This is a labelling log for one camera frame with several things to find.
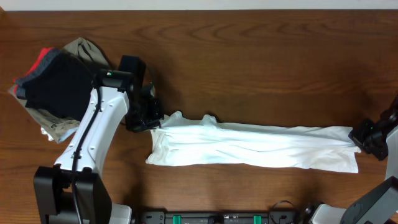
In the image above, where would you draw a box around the grey blue folded garment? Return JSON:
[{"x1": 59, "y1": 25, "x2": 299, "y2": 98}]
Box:
[{"x1": 15, "y1": 48, "x2": 62, "y2": 100}]

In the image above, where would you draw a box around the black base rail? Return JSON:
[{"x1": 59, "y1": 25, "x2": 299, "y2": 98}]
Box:
[{"x1": 130, "y1": 200, "x2": 315, "y2": 224}]

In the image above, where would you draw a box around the white printed t-shirt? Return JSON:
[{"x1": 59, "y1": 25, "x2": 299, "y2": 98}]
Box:
[{"x1": 146, "y1": 111, "x2": 360, "y2": 174}]

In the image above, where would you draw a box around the white folded garment bottom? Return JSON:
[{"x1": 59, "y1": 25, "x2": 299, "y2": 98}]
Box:
[{"x1": 40, "y1": 127, "x2": 77, "y2": 143}]

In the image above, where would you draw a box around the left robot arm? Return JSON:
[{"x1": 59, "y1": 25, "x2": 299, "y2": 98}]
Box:
[{"x1": 34, "y1": 69, "x2": 164, "y2": 223}]

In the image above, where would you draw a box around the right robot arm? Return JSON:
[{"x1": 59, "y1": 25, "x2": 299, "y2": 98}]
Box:
[{"x1": 306, "y1": 119, "x2": 397, "y2": 224}]

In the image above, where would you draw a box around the khaki folded garment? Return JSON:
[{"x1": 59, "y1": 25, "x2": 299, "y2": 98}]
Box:
[{"x1": 9, "y1": 37, "x2": 110, "y2": 133}]

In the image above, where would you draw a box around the red folded garment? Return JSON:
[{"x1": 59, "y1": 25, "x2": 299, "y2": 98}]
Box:
[{"x1": 13, "y1": 47, "x2": 54, "y2": 94}]

